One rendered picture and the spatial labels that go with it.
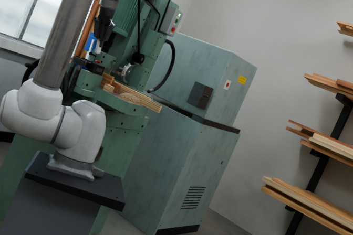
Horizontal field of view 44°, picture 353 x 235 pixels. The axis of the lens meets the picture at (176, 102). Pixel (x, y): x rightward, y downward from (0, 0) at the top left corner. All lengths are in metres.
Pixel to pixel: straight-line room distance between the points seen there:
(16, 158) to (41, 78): 1.01
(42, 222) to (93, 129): 0.38
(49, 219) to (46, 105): 0.41
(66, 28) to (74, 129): 0.37
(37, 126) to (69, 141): 0.13
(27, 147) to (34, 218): 0.89
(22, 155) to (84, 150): 0.91
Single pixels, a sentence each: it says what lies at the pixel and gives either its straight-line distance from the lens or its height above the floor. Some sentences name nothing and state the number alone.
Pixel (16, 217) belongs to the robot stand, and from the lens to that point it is 1.71.
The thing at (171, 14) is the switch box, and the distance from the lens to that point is 2.66.
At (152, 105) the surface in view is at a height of 0.92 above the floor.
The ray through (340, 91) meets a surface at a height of 1.51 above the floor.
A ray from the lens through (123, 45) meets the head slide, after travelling 2.54.
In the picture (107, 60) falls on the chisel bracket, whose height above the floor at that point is 1.04.
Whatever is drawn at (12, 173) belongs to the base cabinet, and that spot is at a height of 0.26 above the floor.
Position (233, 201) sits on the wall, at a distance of 4.46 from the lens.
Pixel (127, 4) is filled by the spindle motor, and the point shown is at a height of 1.36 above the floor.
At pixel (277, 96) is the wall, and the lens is 4.37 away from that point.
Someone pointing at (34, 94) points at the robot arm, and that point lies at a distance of 1.63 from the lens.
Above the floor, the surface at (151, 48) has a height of 1.20.
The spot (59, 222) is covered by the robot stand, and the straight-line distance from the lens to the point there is 1.70.
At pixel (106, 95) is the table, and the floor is 0.88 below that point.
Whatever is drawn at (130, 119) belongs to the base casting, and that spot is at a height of 0.77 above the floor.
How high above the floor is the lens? 1.13
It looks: 4 degrees down
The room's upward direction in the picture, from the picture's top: 23 degrees clockwise
